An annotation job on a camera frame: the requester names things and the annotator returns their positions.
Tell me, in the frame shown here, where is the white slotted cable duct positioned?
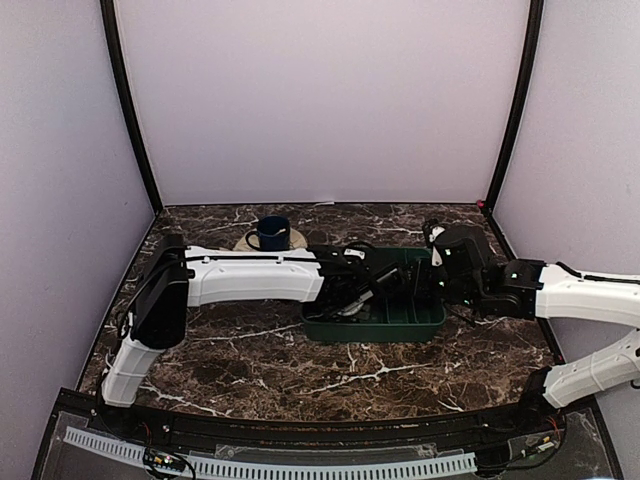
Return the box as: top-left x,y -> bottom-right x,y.
63,427 -> 477,480

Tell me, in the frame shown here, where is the dark blue mug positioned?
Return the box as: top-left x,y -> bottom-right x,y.
244,215 -> 291,252

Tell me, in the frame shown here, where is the green compartment tray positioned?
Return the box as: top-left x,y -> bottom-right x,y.
301,247 -> 445,343

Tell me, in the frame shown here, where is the black frame post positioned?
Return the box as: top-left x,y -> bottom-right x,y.
99,0 -> 164,216
485,0 -> 545,212

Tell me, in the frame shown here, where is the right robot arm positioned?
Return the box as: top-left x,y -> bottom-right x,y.
416,220 -> 639,434

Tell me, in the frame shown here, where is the black left frame post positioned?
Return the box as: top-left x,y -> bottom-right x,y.
99,0 -> 164,216

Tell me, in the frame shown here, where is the black right frame post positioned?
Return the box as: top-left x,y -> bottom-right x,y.
485,0 -> 545,212

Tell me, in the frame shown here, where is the black front rail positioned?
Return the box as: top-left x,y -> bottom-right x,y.
92,403 -> 554,450

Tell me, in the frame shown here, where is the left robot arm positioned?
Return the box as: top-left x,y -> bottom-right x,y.
98,235 -> 407,436

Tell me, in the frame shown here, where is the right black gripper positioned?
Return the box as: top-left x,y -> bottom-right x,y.
403,255 -> 485,311

